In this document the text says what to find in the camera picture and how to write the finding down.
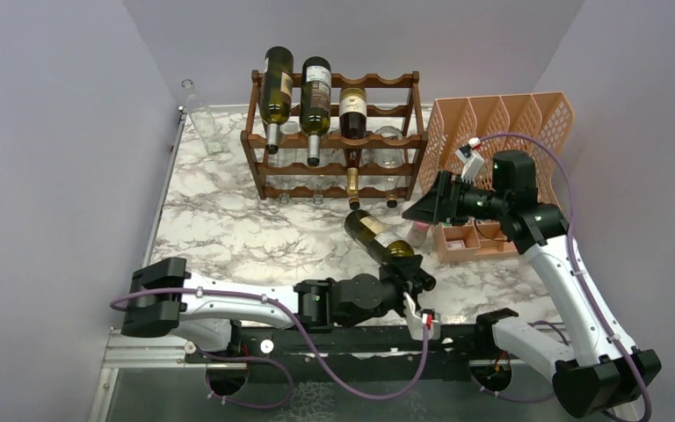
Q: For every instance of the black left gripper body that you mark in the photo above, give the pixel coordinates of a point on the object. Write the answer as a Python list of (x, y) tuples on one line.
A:
[(394, 286)]

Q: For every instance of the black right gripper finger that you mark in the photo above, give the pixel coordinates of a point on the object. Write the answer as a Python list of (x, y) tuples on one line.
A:
[(431, 208), (444, 196)]

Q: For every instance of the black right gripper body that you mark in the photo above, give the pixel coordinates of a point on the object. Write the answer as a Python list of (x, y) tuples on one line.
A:
[(484, 204)]

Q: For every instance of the green wine bottle cream label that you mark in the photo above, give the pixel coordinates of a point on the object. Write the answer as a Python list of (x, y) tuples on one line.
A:
[(379, 241)]

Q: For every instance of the clear glass bottle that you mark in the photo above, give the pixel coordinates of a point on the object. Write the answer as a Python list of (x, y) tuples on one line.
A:
[(202, 119)]

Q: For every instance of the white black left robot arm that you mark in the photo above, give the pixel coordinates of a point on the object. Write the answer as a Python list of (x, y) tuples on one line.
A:
[(167, 299)]

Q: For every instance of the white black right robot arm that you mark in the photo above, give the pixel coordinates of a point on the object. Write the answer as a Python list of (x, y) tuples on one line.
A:
[(602, 369)]

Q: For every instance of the pink capped small bottle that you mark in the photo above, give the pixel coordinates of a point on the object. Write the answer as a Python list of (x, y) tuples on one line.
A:
[(417, 234)]

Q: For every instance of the clear bottle in lower rack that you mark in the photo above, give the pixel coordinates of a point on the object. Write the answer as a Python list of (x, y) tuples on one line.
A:
[(389, 159)]

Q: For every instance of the brown wooden wine rack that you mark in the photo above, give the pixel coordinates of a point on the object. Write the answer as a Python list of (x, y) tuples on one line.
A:
[(414, 143)]

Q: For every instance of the dark bottle gold foil neck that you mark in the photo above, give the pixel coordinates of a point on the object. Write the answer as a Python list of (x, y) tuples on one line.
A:
[(353, 126)]

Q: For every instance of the green wine bottle white label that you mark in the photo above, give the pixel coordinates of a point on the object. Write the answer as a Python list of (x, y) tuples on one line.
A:
[(315, 105)]

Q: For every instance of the green wine bottle far left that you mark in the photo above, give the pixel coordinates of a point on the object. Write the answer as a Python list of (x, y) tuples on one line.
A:
[(276, 94)]

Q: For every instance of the orange plastic file organizer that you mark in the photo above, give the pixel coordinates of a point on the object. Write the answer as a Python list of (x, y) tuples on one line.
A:
[(547, 117)]

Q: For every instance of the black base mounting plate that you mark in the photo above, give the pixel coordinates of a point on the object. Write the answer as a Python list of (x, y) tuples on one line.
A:
[(370, 353)]

